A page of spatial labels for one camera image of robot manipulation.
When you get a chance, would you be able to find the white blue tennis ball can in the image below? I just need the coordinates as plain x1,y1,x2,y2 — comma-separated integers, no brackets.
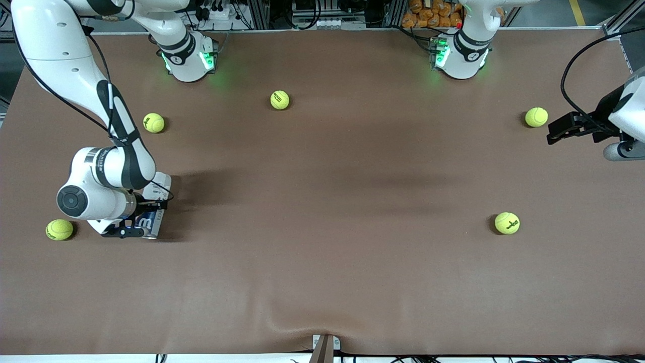
135,171,172,239

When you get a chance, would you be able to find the brown table cover mat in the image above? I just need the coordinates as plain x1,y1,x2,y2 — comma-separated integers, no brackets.
0,28,645,356

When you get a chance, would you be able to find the orange objects pile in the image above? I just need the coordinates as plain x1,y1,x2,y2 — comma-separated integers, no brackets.
402,0,464,29

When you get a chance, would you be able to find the white power strip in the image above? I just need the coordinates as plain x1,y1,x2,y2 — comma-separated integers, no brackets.
199,4,233,22

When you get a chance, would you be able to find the white connector block row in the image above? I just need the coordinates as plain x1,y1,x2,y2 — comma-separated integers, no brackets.
295,18,366,30

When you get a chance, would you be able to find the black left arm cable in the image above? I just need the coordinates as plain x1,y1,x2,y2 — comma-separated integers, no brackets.
560,25,645,133

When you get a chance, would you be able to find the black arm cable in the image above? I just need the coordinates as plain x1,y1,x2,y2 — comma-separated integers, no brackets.
560,25,645,133
11,15,175,203

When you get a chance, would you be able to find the aluminium frame post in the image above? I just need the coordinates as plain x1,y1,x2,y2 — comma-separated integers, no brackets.
602,0,645,38
252,0,275,30

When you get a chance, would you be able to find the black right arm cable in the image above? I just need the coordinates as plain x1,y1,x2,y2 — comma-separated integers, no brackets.
11,15,175,203

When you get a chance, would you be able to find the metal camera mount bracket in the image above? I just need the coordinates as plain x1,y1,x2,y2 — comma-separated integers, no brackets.
311,334,341,363

